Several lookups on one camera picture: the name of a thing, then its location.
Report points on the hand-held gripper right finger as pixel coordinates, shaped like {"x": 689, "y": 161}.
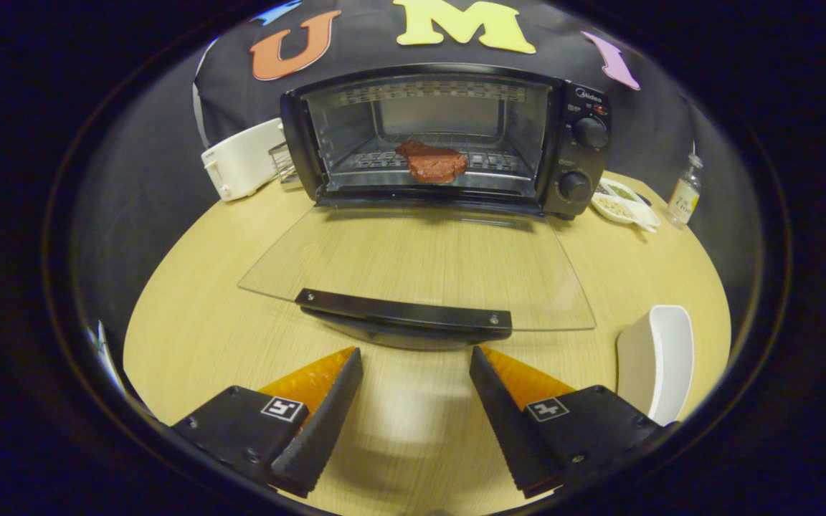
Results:
{"x": 510, "y": 430}

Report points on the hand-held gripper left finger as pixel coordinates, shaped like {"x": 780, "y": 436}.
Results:
{"x": 320, "y": 430}

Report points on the brown steak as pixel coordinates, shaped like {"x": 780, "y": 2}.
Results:
{"x": 433, "y": 163}

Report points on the black toaster oven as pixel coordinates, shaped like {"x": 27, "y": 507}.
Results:
{"x": 581, "y": 158}

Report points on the white bread toaster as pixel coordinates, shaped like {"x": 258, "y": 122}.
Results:
{"x": 244, "y": 161}

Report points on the white slotted tray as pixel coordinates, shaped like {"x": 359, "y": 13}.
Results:
{"x": 660, "y": 365}

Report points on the white divided dish with beans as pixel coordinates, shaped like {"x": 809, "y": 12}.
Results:
{"x": 617, "y": 208}

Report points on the clear pump bottle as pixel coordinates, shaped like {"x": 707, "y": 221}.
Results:
{"x": 684, "y": 201}

